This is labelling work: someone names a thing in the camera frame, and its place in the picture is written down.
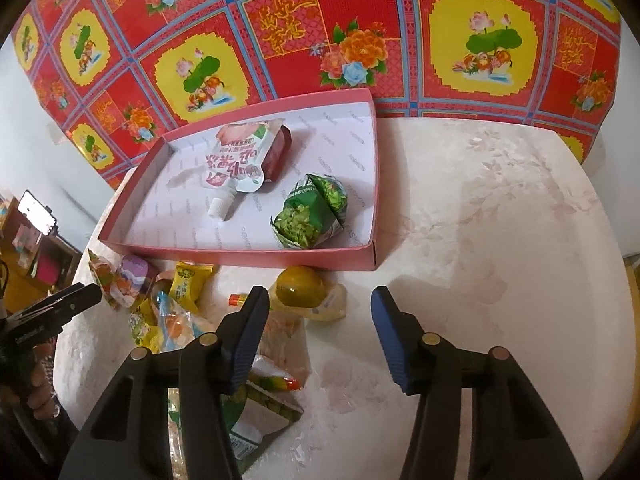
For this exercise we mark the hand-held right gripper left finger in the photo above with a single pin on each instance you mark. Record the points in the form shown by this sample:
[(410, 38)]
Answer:
[(252, 331)]

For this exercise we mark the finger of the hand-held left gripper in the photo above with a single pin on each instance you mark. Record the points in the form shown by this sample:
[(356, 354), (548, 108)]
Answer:
[(60, 302)]

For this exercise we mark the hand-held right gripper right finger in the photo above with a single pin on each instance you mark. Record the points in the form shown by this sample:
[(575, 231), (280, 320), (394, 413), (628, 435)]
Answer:
[(387, 340)]

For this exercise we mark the clear peach snack packet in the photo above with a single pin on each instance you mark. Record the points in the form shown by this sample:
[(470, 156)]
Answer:
[(285, 335)]

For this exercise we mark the orange and green snack packet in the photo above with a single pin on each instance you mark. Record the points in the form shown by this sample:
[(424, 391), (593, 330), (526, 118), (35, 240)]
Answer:
[(100, 272)]

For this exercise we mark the yellow fruit jelly cup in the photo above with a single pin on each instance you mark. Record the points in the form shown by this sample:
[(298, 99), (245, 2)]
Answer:
[(300, 287)]

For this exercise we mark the purple snack packet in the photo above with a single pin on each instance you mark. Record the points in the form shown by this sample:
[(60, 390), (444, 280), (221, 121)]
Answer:
[(132, 275)]

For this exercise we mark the clear orange snack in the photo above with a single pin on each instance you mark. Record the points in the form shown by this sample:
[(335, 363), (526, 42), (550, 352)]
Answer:
[(175, 325)]

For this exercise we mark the green pea snack packet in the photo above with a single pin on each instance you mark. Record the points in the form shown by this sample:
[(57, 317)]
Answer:
[(305, 210), (270, 410)]

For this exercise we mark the yellow and green snack packet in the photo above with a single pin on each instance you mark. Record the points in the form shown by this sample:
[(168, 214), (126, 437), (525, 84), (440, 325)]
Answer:
[(141, 327)]

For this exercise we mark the pink cardboard box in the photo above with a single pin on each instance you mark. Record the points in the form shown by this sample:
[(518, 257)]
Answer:
[(340, 170)]

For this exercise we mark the person's left hand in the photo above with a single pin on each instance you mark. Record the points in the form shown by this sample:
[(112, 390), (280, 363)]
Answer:
[(41, 400)]

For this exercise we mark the wooden shelf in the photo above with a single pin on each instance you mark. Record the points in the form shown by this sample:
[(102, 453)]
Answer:
[(50, 265)]

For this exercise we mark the smartphone on stand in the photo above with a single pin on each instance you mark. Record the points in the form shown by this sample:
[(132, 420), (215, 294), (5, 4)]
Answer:
[(36, 212)]

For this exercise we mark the white spouted drink pouch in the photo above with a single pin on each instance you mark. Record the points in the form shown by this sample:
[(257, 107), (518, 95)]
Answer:
[(240, 160)]

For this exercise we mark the dark red snack packet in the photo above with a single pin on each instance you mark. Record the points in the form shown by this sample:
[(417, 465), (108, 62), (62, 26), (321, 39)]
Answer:
[(280, 152)]

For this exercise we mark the red floral printed cloth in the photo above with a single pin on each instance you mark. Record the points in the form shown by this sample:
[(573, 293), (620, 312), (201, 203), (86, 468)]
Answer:
[(350, 10)]

